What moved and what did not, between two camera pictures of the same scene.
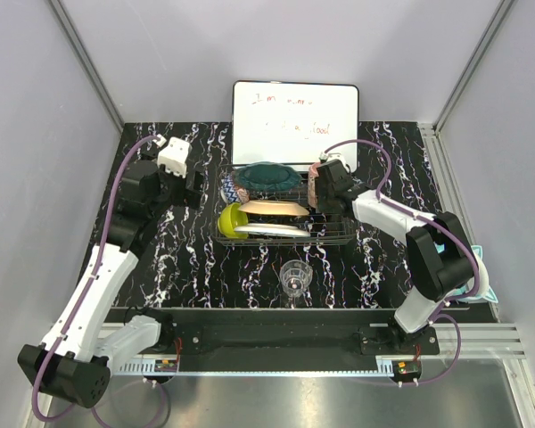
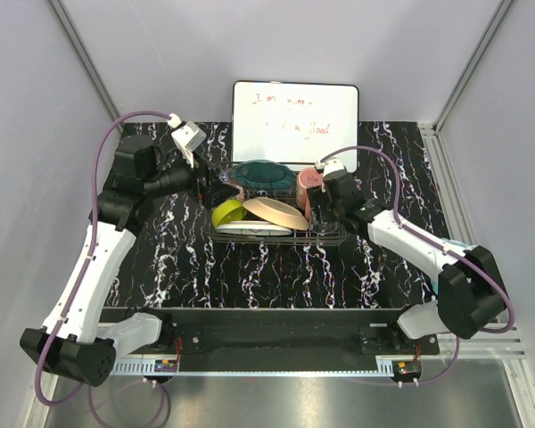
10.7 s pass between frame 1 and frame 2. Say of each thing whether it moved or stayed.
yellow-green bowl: moved
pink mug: moved
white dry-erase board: stayed
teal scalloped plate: stayed
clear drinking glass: moved
